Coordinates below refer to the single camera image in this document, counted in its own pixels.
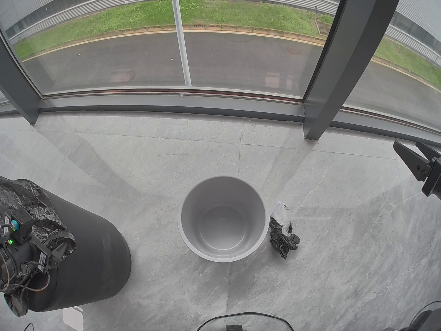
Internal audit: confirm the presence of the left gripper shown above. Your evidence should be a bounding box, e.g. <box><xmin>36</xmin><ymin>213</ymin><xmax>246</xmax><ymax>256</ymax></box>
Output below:
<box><xmin>0</xmin><ymin>238</ymin><xmax>65</xmax><ymax>287</ymax></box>

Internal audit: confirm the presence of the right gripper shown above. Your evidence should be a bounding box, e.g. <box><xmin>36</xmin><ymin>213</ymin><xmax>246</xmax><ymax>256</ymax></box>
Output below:
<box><xmin>393</xmin><ymin>141</ymin><xmax>441</xmax><ymax>197</ymax></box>

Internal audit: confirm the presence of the black plastic bag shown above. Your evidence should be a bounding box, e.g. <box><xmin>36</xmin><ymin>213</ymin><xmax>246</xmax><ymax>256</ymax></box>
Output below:
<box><xmin>0</xmin><ymin>177</ymin><xmax>77</xmax><ymax>320</ymax></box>

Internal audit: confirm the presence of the crumpled black plastic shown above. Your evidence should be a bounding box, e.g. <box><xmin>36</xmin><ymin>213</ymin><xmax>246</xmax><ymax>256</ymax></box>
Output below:
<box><xmin>269</xmin><ymin>217</ymin><xmax>300</xmax><ymax>260</ymax></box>

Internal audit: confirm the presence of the white trash bin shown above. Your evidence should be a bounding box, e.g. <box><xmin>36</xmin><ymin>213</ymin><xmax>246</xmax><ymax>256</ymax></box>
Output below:
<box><xmin>177</xmin><ymin>175</ymin><xmax>269</xmax><ymax>263</ymax></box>

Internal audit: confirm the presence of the dark grey round chair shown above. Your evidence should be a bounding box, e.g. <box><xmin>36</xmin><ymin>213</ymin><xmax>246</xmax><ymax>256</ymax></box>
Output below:
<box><xmin>0</xmin><ymin>179</ymin><xmax>132</xmax><ymax>313</ymax></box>

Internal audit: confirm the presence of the window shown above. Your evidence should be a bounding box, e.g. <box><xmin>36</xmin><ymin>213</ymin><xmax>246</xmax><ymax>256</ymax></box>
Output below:
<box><xmin>0</xmin><ymin>0</ymin><xmax>441</xmax><ymax>140</ymax></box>

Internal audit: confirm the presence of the clear plastic wrapper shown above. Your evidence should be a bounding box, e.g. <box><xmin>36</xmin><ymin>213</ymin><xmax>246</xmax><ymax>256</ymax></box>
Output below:
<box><xmin>274</xmin><ymin>202</ymin><xmax>293</xmax><ymax>227</ymax></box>

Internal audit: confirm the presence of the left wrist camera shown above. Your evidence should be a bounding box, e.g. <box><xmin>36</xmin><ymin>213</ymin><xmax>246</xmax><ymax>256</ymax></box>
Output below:
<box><xmin>3</xmin><ymin>209</ymin><xmax>36</xmax><ymax>245</ymax></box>

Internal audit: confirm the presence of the black cable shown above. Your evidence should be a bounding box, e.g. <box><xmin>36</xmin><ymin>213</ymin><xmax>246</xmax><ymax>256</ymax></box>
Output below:
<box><xmin>200</xmin><ymin>312</ymin><xmax>294</xmax><ymax>331</ymax></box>

